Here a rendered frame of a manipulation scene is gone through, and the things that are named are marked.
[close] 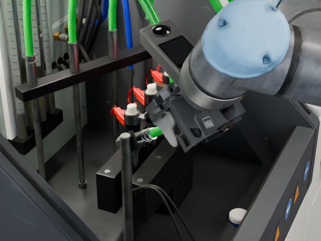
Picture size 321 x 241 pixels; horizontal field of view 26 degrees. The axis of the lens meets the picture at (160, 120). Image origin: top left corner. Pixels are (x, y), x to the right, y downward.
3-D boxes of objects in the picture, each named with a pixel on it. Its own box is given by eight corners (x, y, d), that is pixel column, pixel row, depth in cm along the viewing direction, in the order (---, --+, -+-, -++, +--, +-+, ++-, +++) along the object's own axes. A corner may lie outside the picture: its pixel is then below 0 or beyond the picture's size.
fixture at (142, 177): (147, 253, 127) (146, 186, 119) (99, 238, 130) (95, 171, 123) (213, 158, 153) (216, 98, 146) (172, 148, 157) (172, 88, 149)
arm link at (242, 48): (296, 78, 65) (208, 57, 64) (257, 110, 75) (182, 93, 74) (305, 2, 67) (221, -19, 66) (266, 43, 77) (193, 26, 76)
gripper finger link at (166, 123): (158, 159, 98) (178, 141, 90) (137, 123, 99) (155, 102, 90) (176, 150, 99) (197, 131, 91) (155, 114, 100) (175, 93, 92)
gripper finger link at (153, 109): (143, 126, 94) (162, 105, 86) (138, 116, 94) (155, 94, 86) (172, 112, 95) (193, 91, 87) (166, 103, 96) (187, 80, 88)
